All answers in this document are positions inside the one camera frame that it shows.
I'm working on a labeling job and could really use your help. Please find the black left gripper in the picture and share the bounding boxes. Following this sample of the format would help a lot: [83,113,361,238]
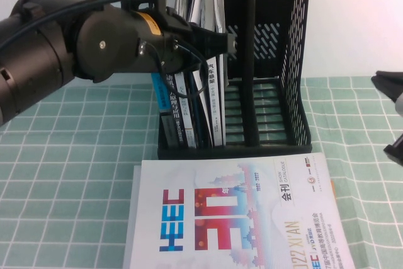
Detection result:
[162,7,239,74]

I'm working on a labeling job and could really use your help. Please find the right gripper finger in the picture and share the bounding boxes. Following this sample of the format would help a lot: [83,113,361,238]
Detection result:
[370,70,403,103]
[383,135,403,166]

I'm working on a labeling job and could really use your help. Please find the black plastic book holder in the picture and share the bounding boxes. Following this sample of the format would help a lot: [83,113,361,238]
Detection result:
[156,0,314,160]

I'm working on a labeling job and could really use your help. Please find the white spine suspension book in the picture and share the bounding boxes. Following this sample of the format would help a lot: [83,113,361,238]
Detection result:
[203,0,226,147]

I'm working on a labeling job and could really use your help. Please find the navy spine robotics book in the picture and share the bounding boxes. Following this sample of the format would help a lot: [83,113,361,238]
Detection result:
[165,72,190,149]

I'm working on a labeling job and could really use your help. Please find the grey-white spine book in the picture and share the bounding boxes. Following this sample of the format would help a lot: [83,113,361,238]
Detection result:
[174,72,199,149]

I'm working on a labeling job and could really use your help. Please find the cyan spine book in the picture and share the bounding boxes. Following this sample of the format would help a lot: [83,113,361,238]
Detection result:
[150,72,181,149]

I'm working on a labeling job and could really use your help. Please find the dark blue book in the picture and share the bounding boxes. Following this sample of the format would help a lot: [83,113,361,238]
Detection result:
[187,70,212,149]

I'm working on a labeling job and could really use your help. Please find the white magazine with black print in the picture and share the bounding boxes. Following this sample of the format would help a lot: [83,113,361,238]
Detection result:
[220,54,230,88]

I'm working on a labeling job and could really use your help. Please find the HEEC show catalogue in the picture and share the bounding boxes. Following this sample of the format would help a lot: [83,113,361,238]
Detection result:
[129,152,356,269]

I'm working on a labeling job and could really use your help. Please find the green checked tablecloth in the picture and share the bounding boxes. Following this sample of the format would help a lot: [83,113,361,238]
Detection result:
[0,75,403,269]

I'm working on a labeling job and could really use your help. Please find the thin black wire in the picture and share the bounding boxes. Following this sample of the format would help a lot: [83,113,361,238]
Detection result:
[141,40,211,100]

